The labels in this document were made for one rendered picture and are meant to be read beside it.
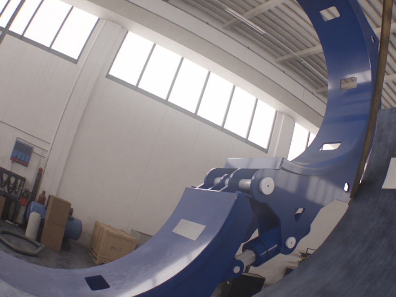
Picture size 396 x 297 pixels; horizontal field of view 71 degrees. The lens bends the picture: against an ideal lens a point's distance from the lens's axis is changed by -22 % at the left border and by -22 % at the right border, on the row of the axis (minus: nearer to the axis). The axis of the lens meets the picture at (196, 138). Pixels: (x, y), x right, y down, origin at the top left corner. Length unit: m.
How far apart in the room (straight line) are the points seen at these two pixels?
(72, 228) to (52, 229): 0.75
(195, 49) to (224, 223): 8.06
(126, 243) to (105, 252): 0.58
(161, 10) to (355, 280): 9.51
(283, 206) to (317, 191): 0.46
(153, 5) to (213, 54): 2.41
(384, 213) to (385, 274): 0.30
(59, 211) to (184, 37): 5.96
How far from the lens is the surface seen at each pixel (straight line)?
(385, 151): 1.42
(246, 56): 11.04
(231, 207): 2.37
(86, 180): 9.19
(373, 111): 1.28
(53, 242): 7.69
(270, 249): 2.78
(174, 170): 10.02
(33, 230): 7.76
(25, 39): 9.64
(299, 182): 2.86
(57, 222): 7.61
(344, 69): 4.36
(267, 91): 11.29
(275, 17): 10.66
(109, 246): 7.88
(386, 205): 1.24
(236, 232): 2.47
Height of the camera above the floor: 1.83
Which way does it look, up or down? 13 degrees up
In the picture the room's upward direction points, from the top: 18 degrees clockwise
